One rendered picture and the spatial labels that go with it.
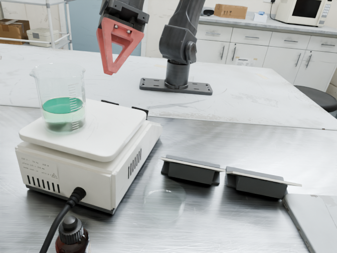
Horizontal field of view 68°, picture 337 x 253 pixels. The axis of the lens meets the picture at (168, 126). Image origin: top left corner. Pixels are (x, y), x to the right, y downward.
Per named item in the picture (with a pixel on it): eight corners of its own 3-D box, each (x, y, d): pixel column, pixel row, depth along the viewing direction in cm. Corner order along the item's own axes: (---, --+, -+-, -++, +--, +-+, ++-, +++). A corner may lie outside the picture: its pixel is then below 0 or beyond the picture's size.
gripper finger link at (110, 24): (93, 64, 37) (107, 3, 37) (87, 69, 44) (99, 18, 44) (135, 77, 40) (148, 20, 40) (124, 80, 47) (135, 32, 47)
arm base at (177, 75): (218, 67, 63) (213, 59, 69) (140, 59, 62) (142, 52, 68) (212, 96, 67) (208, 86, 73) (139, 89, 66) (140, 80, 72)
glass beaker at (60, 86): (68, 113, 34) (62, 53, 30) (98, 126, 32) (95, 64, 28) (27, 131, 29) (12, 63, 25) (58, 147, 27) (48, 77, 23)
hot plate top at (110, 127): (76, 100, 39) (75, 95, 38) (148, 116, 36) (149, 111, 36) (15, 139, 28) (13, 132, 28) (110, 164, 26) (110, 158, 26)
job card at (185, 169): (166, 155, 42) (168, 135, 40) (219, 166, 41) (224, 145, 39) (158, 179, 36) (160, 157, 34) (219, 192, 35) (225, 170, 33)
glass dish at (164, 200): (174, 230, 29) (176, 217, 28) (134, 212, 31) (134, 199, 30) (189, 199, 34) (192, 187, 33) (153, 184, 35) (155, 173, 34)
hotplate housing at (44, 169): (99, 122, 49) (98, 84, 45) (162, 137, 47) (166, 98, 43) (8, 202, 30) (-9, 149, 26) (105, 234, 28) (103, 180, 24)
